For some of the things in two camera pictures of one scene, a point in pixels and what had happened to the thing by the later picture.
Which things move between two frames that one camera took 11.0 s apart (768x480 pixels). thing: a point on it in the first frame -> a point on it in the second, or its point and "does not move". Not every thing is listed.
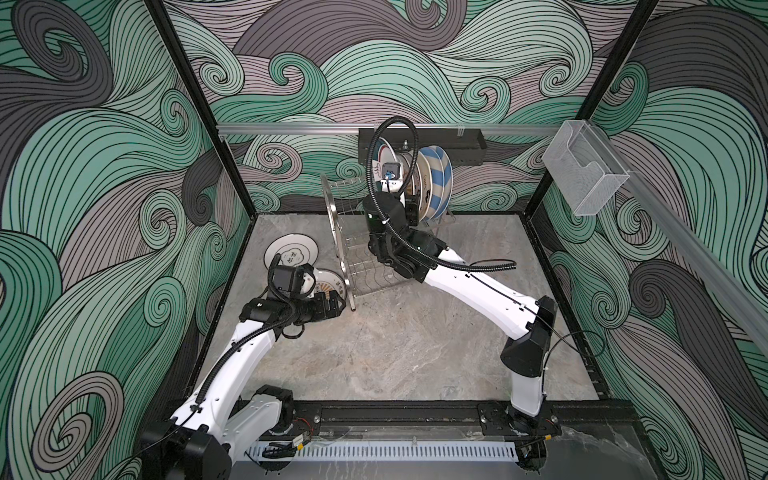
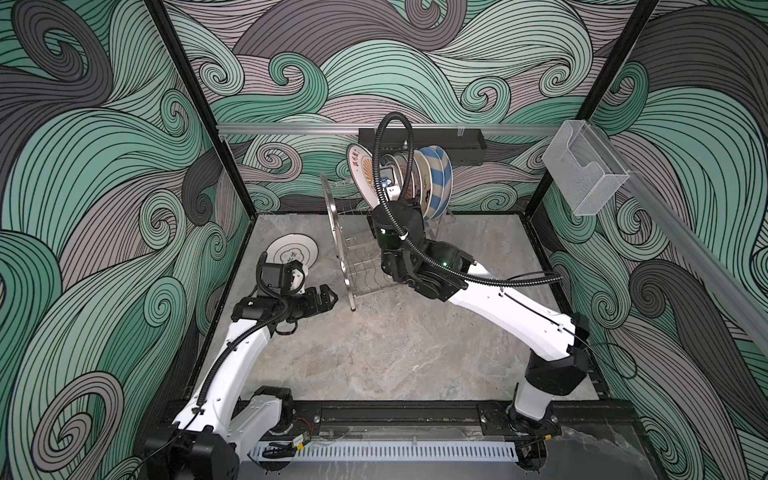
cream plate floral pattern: (422, 181) does not move
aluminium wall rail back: (355, 128) does not move
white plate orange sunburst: (326, 281) -> (362, 167)
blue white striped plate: (444, 182) does not move
